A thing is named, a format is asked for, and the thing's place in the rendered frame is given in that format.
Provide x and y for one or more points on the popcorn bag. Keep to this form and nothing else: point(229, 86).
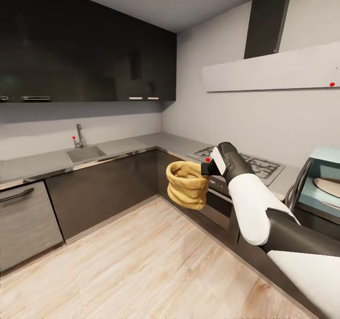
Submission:
point(187, 186)

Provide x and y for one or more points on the oven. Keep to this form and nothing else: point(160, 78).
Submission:
point(219, 212)

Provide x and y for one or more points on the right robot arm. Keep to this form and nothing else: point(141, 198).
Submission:
point(309, 259)

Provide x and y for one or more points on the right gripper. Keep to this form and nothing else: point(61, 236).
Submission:
point(207, 169)

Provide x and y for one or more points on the microwave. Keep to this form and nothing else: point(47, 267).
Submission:
point(320, 177)

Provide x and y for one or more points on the drop in sink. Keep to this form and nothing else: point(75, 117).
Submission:
point(91, 152)

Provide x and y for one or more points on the cabinet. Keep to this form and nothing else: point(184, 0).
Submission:
point(42, 52)
point(128, 58)

